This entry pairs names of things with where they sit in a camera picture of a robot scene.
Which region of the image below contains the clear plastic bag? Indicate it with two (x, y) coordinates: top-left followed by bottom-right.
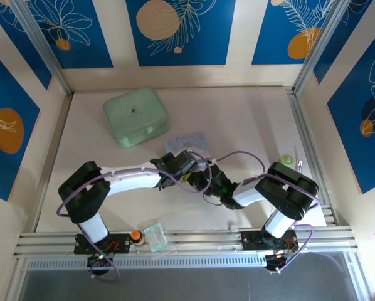
(164, 130), (213, 158)

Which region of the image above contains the pale green plastic case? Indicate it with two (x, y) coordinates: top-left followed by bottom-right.
(103, 87), (172, 149)

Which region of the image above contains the clear plastic box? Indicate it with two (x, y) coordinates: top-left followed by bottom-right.
(142, 223), (170, 253)

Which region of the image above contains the small orange capped bottle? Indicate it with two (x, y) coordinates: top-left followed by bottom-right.
(130, 230), (145, 248)

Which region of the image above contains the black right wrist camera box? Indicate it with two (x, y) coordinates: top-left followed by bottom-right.
(190, 171), (211, 193)

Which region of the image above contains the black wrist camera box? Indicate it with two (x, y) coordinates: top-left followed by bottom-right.
(190, 171), (211, 193)
(174, 150), (197, 176)

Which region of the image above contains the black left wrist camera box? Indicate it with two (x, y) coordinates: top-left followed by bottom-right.
(174, 150), (197, 176)

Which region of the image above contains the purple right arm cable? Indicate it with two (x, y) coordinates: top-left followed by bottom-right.
(203, 150), (320, 210)

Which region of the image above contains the aluminium front frame rail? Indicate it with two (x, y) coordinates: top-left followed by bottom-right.
(13, 226), (360, 258)

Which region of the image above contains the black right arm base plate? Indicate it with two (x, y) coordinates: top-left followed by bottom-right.
(240, 230), (298, 252)

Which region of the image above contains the grey slotted cable duct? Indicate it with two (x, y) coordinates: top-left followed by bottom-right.
(25, 253), (270, 271)

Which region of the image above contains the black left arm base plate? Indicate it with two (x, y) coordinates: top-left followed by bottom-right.
(73, 231), (132, 255)

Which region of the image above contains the aluminium table side rail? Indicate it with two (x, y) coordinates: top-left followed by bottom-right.
(33, 90), (73, 233)
(287, 88), (337, 227)

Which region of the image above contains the aluminium frame post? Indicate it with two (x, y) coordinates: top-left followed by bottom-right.
(293, 0), (348, 93)
(9, 0), (74, 96)

